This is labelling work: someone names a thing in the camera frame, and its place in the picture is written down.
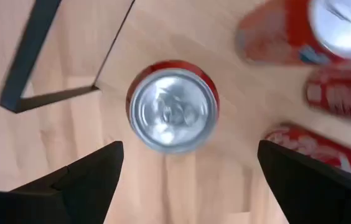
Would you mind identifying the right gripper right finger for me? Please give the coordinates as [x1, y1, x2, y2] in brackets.
[258, 139, 351, 224]

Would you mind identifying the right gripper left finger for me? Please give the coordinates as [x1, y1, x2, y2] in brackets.
[19, 140, 125, 224]

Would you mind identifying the red can with white print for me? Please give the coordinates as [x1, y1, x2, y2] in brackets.
[264, 123, 351, 181]

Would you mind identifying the red soda can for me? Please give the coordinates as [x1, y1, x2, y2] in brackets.
[304, 62, 351, 124]

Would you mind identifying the red can with black label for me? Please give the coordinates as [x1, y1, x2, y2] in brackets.
[125, 59, 220, 155]

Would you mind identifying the red can with blue logo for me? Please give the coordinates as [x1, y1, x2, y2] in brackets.
[234, 0, 351, 66]

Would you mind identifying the wooden shelf with black frame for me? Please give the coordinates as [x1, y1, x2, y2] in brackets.
[0, 0, 351, 224]

